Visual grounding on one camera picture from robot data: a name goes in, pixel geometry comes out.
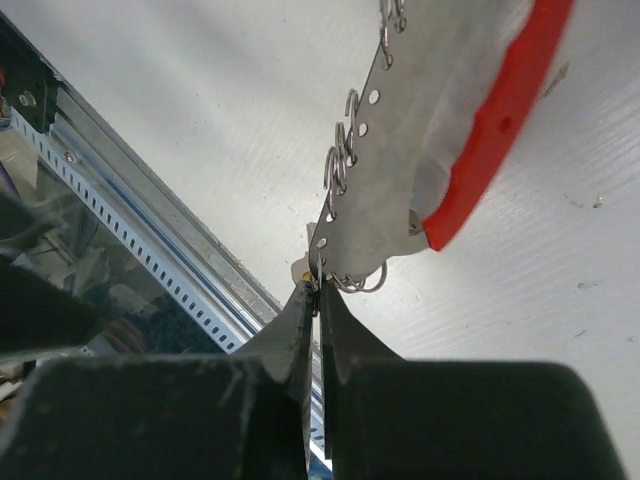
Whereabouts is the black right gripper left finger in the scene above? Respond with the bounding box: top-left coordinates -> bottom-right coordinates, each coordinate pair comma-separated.
1,282 -> 315,479

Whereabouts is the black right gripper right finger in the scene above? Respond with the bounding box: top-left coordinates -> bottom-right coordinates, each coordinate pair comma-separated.
318,284 -> 625,479

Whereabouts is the yellow tagged silver key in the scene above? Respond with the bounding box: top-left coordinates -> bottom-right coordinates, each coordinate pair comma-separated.
291,250 -> 322,291

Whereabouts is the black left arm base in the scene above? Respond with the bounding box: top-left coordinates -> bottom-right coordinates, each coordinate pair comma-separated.
1,24 -> 60,134

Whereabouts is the perforated grey cable duct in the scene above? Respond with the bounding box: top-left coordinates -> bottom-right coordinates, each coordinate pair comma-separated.
11,110 -> 250,353

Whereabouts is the aluminium front rail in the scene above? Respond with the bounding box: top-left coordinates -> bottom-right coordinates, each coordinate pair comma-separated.
0,12 -> 284,341

